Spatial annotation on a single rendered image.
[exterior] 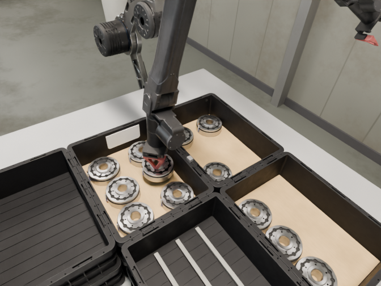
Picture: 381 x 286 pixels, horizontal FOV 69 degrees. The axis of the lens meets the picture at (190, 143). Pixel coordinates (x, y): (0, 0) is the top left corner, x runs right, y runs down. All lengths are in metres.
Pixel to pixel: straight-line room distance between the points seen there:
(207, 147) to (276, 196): 0.30
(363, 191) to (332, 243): 0.43
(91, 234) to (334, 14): 2.21
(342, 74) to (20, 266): 2.35
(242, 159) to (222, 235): 0.32
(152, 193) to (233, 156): 0.33
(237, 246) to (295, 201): 0.26
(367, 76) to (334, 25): 0.46
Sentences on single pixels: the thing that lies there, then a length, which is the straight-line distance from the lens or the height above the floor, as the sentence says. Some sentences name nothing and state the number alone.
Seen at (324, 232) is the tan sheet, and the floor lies 0.83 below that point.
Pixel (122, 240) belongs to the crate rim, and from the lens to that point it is 0.72.
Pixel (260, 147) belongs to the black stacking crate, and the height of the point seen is 0.87.
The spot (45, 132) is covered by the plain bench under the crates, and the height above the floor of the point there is 0.70.
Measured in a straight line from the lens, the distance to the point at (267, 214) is 0.87.
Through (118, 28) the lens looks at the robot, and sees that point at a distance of 1.68.
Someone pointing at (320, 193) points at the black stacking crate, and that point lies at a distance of 0.95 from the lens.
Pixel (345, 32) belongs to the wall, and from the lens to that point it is 2.47.
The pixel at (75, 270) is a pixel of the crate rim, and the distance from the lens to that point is 0.72.
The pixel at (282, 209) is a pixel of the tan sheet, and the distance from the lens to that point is 0.93.
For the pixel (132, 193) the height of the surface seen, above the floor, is 0.86.
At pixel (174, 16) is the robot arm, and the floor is 1.37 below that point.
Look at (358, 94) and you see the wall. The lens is 2.52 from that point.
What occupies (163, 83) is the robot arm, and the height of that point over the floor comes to 1.21.
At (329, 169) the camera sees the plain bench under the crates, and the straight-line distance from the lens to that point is 1.32.
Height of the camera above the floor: 1.56
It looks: 44 degrees down
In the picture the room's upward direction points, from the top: 4 degrees clockwise
